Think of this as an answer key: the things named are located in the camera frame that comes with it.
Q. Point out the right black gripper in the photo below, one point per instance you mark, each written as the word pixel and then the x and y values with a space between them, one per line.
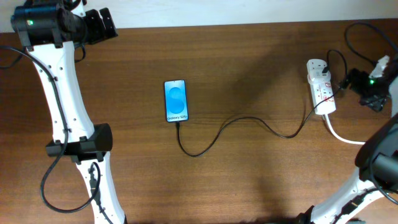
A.
pixel 359 86

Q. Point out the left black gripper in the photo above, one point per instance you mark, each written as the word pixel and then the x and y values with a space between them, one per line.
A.
pixel 101 33

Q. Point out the blue screen smartphone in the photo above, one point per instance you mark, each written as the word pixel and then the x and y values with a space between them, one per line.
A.
pixel 176 107

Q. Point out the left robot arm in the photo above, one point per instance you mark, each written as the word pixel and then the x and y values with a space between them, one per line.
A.
pixel 50 32

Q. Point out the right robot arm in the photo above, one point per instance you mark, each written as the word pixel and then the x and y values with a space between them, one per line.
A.
pixel 375 175

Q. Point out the white USB charger plug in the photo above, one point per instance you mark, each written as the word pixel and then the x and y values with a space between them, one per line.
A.
pixel 317 76

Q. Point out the white power strip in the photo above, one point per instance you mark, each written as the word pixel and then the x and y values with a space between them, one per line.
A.
pixel 322 93

